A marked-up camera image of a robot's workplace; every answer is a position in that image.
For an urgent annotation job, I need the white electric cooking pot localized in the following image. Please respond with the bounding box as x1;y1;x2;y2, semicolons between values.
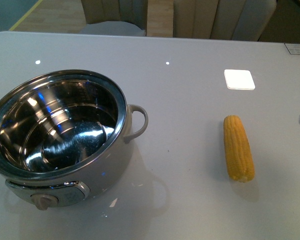
0;69;149;210

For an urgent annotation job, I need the beige chair right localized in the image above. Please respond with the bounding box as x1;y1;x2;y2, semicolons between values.
173;0;277;42

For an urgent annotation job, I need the label sticker on table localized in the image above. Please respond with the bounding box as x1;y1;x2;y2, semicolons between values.
284;43;300;55

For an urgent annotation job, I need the beige chair left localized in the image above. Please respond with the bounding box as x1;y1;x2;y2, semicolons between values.
79;0;148;37

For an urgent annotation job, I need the beige chair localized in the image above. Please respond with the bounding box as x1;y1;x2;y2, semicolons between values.
79;0;148;37
173;0;277;42

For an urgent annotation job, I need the yellow corn cob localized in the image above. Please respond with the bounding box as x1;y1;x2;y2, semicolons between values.
223;115;255;183

